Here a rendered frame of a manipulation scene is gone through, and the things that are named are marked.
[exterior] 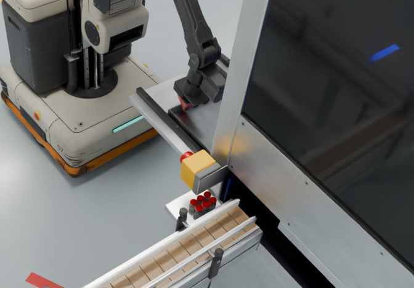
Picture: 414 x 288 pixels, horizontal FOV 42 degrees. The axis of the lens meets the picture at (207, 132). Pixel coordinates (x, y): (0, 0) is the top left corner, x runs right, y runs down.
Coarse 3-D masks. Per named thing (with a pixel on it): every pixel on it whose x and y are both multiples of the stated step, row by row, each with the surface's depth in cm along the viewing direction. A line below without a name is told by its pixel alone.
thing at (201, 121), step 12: (180, 108) 167; (192, 108) 170; (204, 108) 171; (216, 108) 171; (180, 120) 161; (192, 120) 166; (204, 120) 167; (216, 120) 168; (192, 132) 158; (204, 132) 164; (204, 144) 156
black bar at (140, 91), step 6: (138, 90) 170; (144, 90) 170; (144, 96) 168; (150, 102) 167; (156, 108) 165; (162, 108) 166; (162, 114) 164; (168, 120) 163; (174, 126) 161; (180, 132) 160; (186, 138) 158; (186, 144) 159; (192, 144) 157; (192, 150) 158; (198, 150) 156
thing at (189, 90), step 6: (186, 78) 156; (180, 84) 160; (186, 84) 156; (192, 84) 154; (180, 90) 160; (186, 90) 158; (192, 90) 156; (198, 90) 157; (186, 96) 158; (192, 96) 158; (198, 96) 159; (204, 96) 160; (192, 102) 158; (198, 102) 158
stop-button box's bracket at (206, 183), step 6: (222, 168) 136; (210, 174) 134; (216, 174) 136; (222, 174) 138; (204, 180) 134; (210, 180) 136; (216, 180) 138; (222, 180) 141; (198, 186) 134; (204, 186) 136; (210, 186) 138; (198, 192) 136
